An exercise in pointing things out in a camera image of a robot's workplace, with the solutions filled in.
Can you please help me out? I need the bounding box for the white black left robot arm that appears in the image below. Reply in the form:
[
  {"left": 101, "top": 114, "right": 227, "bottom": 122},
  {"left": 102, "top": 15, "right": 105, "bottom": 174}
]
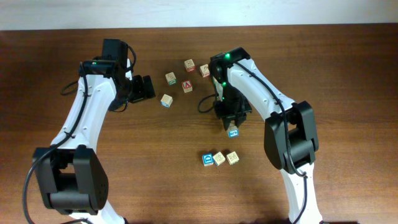
[{"left": 28, "top": 39, "right": 155, "bottom": 223}]

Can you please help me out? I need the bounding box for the blue letter D block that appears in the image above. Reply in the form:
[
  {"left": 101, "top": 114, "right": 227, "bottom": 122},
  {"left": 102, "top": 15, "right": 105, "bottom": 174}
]
[{"left": 201, "top": 153, "right": 214, "bottom": 166}]

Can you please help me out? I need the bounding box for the wooden block red side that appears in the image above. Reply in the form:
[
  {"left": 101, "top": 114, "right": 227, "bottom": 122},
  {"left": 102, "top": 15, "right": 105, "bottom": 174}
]
[{"left": 184, "top": 59, "right": 195, "bottom": 72}]

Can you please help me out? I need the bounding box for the wooden block red picture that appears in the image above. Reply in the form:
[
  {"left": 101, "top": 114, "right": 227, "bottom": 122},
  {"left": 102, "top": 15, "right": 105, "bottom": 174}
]
[{"left": 200, "top": 64, "right": 210, "bottom": 77}]

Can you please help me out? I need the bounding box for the wooden pretzel block blue side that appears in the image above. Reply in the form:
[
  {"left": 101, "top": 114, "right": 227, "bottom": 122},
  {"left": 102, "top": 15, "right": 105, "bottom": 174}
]
[{"left": 160, "top": 94, "right": 173, "bottom": 108}]

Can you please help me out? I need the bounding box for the wooden block blue letter side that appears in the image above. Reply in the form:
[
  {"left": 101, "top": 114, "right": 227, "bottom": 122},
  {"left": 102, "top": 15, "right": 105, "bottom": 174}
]
[{"left": 226, "top": 124, "right": 239, "bottom": 138}]

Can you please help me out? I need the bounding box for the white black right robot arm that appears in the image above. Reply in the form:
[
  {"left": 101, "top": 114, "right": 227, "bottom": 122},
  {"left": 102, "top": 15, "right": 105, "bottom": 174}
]
[{"left": 209, "top": 47, "right": 323, "bottom": 224}]

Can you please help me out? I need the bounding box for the wooden block green side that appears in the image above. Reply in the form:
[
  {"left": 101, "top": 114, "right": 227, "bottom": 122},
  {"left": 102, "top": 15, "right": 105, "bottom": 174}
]
[{"left": 165, "top": 72, "right": 177, "bottom": 85}]

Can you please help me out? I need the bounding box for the wooden block green edge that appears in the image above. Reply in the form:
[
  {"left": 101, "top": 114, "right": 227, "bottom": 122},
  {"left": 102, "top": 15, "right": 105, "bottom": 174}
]
[{"left": 226, "top": 151, "right": 239, "bottom": 165}]

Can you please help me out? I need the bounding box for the red letter A block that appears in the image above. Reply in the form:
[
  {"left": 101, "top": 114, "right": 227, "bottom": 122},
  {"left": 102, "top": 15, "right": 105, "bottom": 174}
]
[{"left": 182, "top": 80, "right": 193, "bottom": 93}]

